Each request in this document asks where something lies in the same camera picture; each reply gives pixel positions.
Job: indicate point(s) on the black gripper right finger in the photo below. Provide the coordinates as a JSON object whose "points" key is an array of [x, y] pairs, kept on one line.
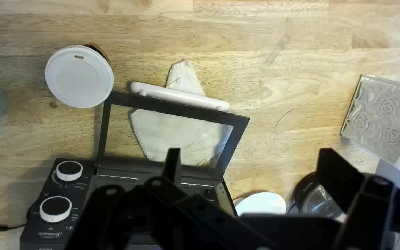
{"points": [[367, 208]]}

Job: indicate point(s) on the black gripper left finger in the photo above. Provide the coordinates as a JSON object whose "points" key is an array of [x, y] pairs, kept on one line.
{"points": [[117, 217]]}

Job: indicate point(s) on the black toaster oven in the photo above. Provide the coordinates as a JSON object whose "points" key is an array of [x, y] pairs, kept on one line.
{"points": [[84, 185]]}

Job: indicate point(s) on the white-rimmed black oven knob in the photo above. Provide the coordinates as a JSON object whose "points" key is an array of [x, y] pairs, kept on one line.
{"points": [[56, 208], [68, 170]]}

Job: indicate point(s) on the paper cup with white lid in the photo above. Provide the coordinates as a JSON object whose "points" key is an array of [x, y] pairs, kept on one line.
{"points": [[80, 76]]}

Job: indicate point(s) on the patterned white napkin holder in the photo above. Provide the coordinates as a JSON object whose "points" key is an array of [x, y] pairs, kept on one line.
{"points": [[375, 115]]}

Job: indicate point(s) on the white plate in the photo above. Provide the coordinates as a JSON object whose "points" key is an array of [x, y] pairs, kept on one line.
{"points": [[260, 203]]}

